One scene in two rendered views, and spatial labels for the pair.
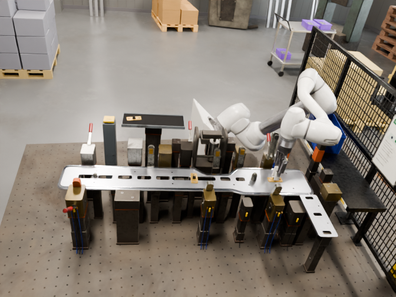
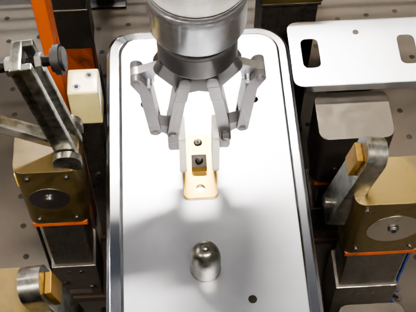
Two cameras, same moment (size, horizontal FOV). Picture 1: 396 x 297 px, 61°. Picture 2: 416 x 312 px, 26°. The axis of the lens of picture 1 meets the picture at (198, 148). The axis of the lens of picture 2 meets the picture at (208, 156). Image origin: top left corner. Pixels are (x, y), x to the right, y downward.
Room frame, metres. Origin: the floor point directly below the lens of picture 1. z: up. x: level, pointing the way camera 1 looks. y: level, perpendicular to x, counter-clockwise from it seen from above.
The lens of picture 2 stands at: (1.45, 0.06, 1.87)
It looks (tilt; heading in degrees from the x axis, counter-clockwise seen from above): 58 degrees down; 276
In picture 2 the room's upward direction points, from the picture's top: straight up
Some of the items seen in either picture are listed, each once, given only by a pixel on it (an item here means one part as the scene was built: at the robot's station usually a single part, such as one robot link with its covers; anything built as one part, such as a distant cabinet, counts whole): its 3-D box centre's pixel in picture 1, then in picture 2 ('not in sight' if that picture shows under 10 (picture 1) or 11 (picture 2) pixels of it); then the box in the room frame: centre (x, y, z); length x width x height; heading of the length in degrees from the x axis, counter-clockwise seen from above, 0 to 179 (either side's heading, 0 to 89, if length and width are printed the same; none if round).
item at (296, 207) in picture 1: (290, 226); (350, 174); (1.33, -0.57, 0.84); 0.12 x 0.07 x 0.28; 10
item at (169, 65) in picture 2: (283, 151); (197, 54); (1.52, -0.46, 1.20); 0.08 x 0.07 x 0.09; 10
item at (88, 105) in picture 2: not in sight; (99, 165); (1.65, -0.52, 0.88); 0.04 x 0.04 x 0.37; 10
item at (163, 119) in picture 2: not in sight; (164, 132); (1.55, -0.45, 1.07); 0.03 x 0.01 x 0.05; 10
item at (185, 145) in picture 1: (183, 169); not in sight; (1.64, 0.07, 0.89); 0.12 x 0.07 x 0.38; 10
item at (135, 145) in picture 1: (135, 170); not in sight; (1.56, 0.36, 0.90); 0.13 x 0.08 x 0.41; 10
